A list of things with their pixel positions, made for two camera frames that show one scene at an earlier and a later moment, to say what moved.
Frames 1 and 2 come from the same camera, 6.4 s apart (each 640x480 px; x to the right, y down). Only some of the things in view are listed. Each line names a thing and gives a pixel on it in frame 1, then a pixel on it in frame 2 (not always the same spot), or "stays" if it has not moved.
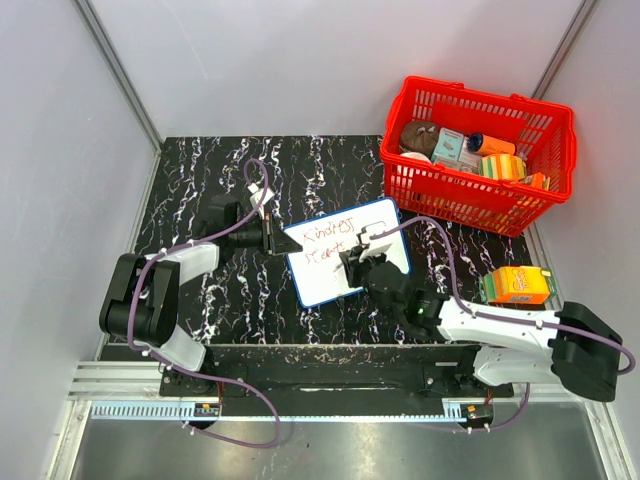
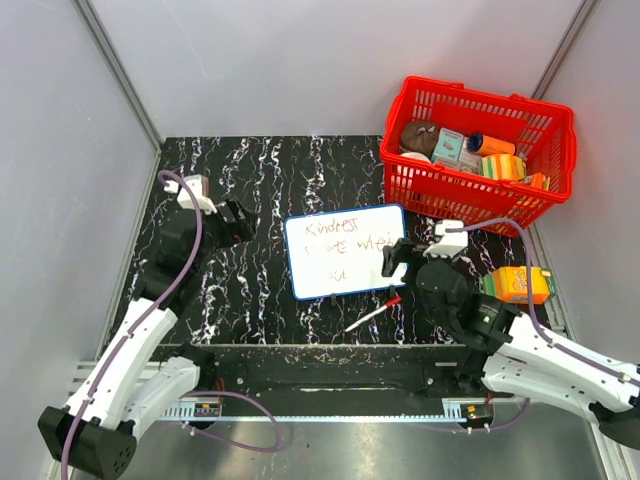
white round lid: [416, 155] stays
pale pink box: [469, 160] stays
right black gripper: [353, 265] to [391, 256]
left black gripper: [274, 240] to [235, 233]
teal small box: [449, 144] stays
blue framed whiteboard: [318, 267] stays
